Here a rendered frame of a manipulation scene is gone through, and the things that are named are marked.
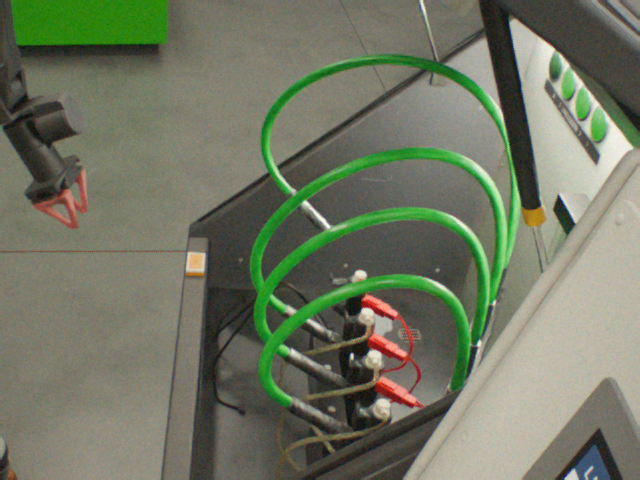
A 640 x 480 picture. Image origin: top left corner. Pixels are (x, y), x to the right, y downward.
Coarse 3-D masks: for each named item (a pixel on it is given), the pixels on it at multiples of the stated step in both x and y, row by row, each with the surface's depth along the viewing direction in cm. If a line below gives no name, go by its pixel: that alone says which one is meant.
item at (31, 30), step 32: (32, 0) 392; (64, 0) 396; (96, 0) 400; (128, 0) 405; (160, 0) 410; (32, 32) 401; (64, 32) 405; (96, 32) 410; (128, 32) 415; (160, 32) 420
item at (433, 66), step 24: (312, 72) 106; (336, 72) 105; (432, 72) 100; (456, 72) 99; (288, 96) 109; (480, 96) 99; (264, 120) 113; (264, 144) 115; (504, 144) 102; (288, 192) 118; (504, 264) 111
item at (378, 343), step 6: (372, 336) 106; (378, 336) 106; (372, 342) 106; (378, 342) 105; (384, 342) 105; (390, 342) 106; (378, 348) 106; (384, 348) 105; (390, 348) 105; (396, 348) 105; (384, 354) 105; (390, 354) 105; (396, 354) 104; (402, 354) 104; (402, 360) 104
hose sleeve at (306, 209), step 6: (294, 192) 118; (288, 198) 118; (306, 204) 118; (300, 210) 118; (306, 210) 118; (312, 210) 118; (306, 216) 118; (312, 216) 118; (318, 216) 118; (312, 222) 119; (318, 222) 118; (324, 222) 119; (318, 228) 119; (324, 228) 119
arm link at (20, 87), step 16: (0, 0) 114; (0, 16) 115; (0, 32) 116; (0, 48) 118; (16, 48) 121; (0, 64) 119; (16, 64) 122; (0, 80) 120; (16, 80) 125; (0, 96) 121; (16, 96) 124
